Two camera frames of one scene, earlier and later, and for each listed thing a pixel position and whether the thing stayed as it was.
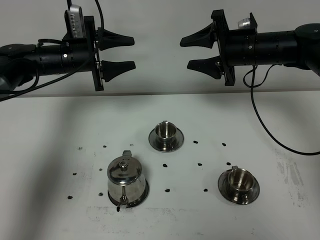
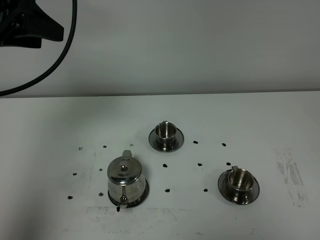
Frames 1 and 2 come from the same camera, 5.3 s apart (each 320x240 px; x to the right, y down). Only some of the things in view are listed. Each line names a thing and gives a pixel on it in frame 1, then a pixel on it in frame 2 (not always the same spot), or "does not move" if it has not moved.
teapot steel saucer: [135, 203] does not move
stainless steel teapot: [126, 184] does not move
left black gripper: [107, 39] -> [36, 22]
